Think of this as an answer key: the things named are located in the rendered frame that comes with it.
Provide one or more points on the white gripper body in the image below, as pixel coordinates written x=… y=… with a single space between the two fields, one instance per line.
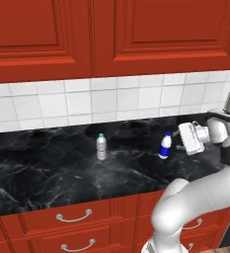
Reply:
x=191 y=139

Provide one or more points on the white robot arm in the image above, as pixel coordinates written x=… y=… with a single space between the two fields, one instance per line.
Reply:
x=198 y=197

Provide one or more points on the white water bottle blue label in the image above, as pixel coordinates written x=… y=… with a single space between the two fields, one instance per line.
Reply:
x=165 y=147

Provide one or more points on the red drawer front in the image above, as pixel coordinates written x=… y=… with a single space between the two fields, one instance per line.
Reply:
x=37 y=222
x=147 y=207
x=205 y=242
x=103 y=242

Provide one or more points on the clear water bottle teal cap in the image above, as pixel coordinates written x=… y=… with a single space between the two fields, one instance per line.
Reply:
x=101 y=148

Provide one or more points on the red wall cupboard door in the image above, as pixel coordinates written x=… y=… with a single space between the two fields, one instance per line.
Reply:
x=37 y=33
x=166 y=33

